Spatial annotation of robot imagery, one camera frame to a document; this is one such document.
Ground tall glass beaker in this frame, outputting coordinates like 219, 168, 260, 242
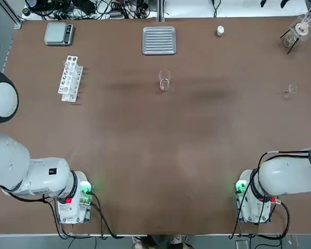
158, 68, 172, 92

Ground white test tube rack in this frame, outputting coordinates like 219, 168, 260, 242
57, 54, 83, 104

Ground small glass beaker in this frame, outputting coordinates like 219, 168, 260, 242
284, 84, 299, 100

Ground ribbed metal tray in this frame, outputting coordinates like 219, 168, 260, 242
142, 25, 177, 56

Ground silver digital scale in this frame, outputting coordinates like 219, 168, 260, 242
44, 22, 75, 47

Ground glass burner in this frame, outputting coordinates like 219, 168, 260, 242
282, 35, 299, 48

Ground round glass flask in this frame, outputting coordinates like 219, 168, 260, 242
294, 12, 311, 36

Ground black left base cable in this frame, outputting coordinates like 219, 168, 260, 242
89, 190, 146, 239

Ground black base cable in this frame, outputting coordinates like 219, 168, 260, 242
224, 197, 291, 241
89, 190, 146, 239

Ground aluminium frame post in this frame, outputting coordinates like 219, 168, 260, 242
157, 0, 165, 23

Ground black right base cable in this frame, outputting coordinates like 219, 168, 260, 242
224, 197, 291, 241

